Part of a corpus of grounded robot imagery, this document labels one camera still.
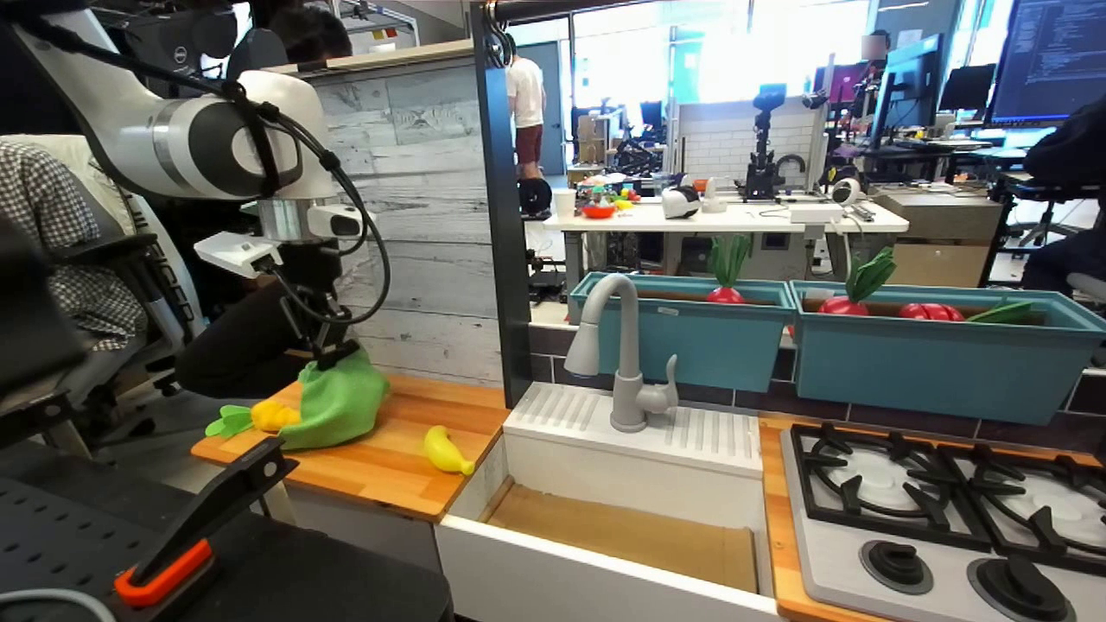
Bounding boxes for black vertical post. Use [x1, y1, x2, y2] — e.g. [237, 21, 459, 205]
[466, 0, 536, 409]

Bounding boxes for grey mesh office chair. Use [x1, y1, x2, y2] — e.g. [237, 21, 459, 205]
[0, 130, 209, 463]

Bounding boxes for black stove knob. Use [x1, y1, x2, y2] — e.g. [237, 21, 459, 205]
[966, 556, 1079, 622]
[861, 539, 932, 598]

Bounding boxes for short teal planter box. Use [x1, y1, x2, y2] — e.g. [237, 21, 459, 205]
[563, 270, 803, 397]

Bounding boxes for black camera stand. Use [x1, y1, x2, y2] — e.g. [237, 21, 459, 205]
[735, 80, 808, 205]

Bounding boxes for red toy radish straight leaves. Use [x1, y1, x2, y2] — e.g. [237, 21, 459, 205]
[702, 235, 752, 306]

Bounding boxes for green toy vegetable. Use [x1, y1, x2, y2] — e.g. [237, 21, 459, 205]
[964, 297, 1047, 328]

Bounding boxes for black perforated platform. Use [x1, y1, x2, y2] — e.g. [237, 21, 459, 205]
[0, 434, 457, 622]

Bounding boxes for beige cabinet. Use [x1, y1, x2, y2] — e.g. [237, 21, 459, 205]
[875, 183, 1004, 289]

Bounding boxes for yellow toy corn green husk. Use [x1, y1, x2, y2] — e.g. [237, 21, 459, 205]
[204, 393, 304, 442]

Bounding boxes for black burner grate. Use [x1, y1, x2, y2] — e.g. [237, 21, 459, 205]
[790, 422, 1106, 582]

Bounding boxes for large computer monitor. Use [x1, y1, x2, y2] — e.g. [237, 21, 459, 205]
[986, 0, 1106, 130]

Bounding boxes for red toy pepper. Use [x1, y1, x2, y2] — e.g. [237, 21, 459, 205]
[895, 301, 964, 324]

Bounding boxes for whitewashed wood backsplash panel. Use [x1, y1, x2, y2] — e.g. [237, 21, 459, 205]
[274, 38, 512, 392]

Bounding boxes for green microfiber towel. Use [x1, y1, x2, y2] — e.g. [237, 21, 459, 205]
[277, 347, 389, 453]

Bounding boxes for red toy radish slanted leaf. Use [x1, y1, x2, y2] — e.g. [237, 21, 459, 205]
[814, 245, 898, 320]

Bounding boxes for long teal planter box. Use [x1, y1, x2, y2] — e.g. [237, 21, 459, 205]
[786, 279, 1106, 427]

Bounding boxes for grey toy faucet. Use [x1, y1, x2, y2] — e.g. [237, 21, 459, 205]
[558, 270, 683, 434]

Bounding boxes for white table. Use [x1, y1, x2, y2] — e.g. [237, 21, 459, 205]
[549, 198, 913, 287]

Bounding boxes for yellow toy banana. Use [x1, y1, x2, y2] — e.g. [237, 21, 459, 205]
[418, 422, 477, 480]

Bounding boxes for white toy stove top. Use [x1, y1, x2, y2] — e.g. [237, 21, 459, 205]
[777, 419, 1106, 622]

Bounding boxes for grey cable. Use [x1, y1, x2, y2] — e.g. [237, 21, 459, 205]
[0, 583, 116, 622]

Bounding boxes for person with black hair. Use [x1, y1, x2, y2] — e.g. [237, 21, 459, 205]
[227, 0, 357, 73]

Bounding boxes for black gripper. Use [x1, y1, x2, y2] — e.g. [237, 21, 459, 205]
[274, 237, 364, 372]

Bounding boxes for white toy sink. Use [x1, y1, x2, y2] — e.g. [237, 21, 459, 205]
[433, 380, 769, 622]

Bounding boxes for black clamp orange handle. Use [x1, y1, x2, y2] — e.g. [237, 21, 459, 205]
[111, 432, 301, 615]

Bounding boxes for person in dark clothes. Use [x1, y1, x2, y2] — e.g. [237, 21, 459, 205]
[1020, 97, 1106, 289]

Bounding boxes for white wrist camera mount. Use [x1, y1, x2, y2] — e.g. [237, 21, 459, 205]
[191, 229, 283, 282]

